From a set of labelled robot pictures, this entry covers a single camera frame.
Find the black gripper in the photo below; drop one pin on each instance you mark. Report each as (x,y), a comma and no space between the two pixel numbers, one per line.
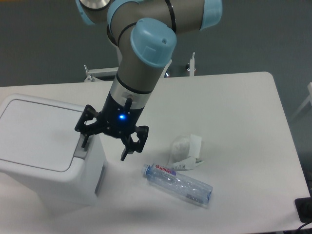
(114,120)

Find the white push-button trash can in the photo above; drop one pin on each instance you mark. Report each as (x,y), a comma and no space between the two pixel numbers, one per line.
(40,149)

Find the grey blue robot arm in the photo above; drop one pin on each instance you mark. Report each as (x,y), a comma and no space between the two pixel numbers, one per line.
(145,33)

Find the crumpled white tissue wrapper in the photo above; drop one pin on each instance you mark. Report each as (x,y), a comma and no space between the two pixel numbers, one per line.
(185,153)

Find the clear plastic water bottle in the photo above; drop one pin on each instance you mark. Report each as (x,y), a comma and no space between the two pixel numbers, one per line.
(178,185)

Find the white furniture part right edge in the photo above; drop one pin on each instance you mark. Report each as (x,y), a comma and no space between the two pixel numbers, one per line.
(304,107)

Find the black device at table edge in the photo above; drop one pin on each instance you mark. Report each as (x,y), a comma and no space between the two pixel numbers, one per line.
(304,209)

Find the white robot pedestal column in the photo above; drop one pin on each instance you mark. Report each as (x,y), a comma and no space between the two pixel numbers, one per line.
(118,56)

